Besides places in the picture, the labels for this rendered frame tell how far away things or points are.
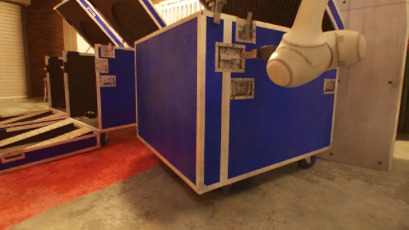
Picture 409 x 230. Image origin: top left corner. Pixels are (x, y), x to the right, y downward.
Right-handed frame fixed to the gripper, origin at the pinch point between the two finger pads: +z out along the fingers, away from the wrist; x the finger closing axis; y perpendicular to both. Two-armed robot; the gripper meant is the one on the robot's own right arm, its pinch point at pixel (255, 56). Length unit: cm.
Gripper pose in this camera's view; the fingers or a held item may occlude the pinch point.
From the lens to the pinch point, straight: 90.5
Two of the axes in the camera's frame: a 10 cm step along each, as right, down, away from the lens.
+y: 0.1, -9.9, -1.2
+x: -8.4, 0.6, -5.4
